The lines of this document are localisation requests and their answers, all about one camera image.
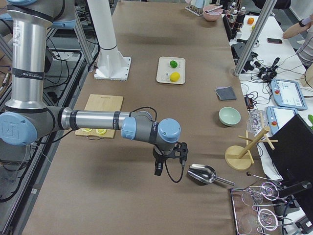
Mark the person forearm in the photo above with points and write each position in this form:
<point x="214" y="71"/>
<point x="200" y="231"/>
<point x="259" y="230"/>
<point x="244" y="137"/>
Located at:
<point x="297" y="28"/>

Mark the wooden mug tree stand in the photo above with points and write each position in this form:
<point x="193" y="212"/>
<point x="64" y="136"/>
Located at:
<point x="240" y="158"/>

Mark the black smartphone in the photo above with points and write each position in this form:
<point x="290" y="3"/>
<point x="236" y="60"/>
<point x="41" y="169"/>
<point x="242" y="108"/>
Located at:
<point x="274" y="41"/>

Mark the orange fruit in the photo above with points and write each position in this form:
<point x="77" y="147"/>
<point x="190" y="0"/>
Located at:
<point x="250" y="21"/>

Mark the glass rack tray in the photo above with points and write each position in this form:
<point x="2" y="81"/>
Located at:
<point x="253" y="210"/>

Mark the yellow lemon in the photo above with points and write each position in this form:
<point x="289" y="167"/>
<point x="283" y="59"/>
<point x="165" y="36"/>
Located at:
<point x="174" y="77"/>

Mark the mint green bowl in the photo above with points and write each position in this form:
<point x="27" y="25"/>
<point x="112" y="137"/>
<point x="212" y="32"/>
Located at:
<point x="229" y="116"/>

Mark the cream rabbit print tray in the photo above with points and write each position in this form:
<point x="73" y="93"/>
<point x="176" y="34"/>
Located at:
<point x="164" y="70"/>

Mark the white camera mast base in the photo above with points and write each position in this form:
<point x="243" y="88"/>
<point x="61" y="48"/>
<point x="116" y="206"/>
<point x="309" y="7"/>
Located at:
<point x="111" y="64"/>

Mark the aluminium frame post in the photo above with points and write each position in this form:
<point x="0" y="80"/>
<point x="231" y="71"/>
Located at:
<point x="262" y="19"/>

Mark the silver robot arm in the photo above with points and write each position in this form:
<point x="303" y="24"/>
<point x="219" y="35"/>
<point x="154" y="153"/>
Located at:
<point x="26" y="118"/>

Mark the steel scoop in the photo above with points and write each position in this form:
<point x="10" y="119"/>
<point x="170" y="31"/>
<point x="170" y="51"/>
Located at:
<point x="206" y="174"/>

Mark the folded grey cloth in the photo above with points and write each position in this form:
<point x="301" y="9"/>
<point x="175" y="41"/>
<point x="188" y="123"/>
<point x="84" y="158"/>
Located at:
<point x="225" y="93"/>

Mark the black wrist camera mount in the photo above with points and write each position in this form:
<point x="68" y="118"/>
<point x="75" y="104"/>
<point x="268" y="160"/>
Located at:
<point x="180" y="151"/>

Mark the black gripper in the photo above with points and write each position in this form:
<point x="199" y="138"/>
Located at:
<point x="159" y="156"/>

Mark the wooden cutting board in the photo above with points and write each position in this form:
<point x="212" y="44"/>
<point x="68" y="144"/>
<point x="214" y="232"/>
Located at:
<point x="97" y="102"/>

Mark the blue teach pendant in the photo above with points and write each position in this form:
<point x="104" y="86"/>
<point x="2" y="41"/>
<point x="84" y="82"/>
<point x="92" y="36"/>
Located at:
<point x="288" y="94"/>
<point x="278" y="116"/>

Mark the clear plastic bag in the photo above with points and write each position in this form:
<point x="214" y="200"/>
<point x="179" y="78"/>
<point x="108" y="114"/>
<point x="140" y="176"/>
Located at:
<point x="256" y="121"/>

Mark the green lime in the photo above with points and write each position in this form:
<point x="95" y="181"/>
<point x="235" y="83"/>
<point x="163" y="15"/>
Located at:
<point x="173" y="64"/>

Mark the lemon slice on board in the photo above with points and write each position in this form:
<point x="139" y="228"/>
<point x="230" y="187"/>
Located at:
<point x="86" y="129"/>

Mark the black monitor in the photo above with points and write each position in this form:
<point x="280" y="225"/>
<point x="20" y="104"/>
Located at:
<point x="293" y="153"/>

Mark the pink ribbed bowl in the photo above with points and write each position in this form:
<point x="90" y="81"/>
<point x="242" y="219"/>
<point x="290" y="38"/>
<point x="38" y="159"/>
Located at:
<point x="211" y="12"/>

